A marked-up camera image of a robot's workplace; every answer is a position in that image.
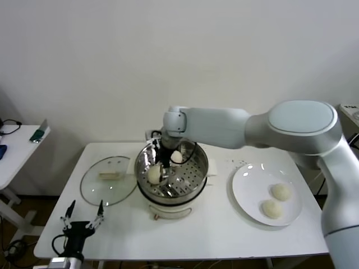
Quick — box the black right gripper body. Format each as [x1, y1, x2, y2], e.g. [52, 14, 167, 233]
[157, 147, 172, 169]

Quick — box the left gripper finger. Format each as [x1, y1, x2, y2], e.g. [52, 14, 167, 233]
[86, 200, 105, 228]
[60, 200, 76, 230]

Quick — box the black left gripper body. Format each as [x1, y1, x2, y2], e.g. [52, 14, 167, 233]
[65, 220, 95, 253]

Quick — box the white steamed baozi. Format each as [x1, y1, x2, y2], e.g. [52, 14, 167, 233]
[148, 164, 164, 185]
[270, 183, 291, 201]
[261, 199, 283, 219]
[170, 150, 183, 168]

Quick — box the round glass pot lid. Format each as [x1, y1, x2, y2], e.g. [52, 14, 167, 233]
[80, 156, 138, 207]

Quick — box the perforated steel steamer basket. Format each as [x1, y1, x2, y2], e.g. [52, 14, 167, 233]
[127, 137, 219, 198]

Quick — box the white electric pot base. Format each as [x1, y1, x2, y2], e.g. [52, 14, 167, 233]
[137, 175, 215, 222]

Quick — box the white side table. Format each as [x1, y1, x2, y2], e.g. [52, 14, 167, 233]
[0, 124, 51, 238]

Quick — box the white round plate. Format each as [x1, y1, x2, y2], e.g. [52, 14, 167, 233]
[231, 163, 303, 226]

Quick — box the green and silver packet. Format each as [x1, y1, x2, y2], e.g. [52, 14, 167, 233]
[30, 119, 50, 145]

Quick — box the white side desk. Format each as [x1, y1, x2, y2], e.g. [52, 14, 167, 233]
[338, 103, 359, 124]

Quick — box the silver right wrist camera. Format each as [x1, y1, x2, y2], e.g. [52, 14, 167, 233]
[145, 129, 163, 146]

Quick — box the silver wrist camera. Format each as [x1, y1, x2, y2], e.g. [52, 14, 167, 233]
[33, 257, 70, 269]
[145, 129, 163, 146]

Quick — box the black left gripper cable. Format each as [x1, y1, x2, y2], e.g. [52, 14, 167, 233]
[52, 234, 70, 256]

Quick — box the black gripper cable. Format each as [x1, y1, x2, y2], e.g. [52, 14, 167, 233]
[52, 234, 70, 256]
[179, 140, 197, 164]

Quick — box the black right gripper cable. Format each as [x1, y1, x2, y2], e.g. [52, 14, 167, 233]
[179, 140, 197, 164]

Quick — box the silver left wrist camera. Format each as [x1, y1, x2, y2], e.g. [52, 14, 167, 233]
[33, 257, 70, 269]

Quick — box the black floor cable bundle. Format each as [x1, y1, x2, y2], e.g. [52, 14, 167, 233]
[2, 239, 31, 263]

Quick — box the black looped cable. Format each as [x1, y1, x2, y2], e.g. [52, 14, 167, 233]
[0, 119, 23, 137]

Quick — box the white power cable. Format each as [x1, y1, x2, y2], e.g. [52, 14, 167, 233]
[309, 165, 323, 185]

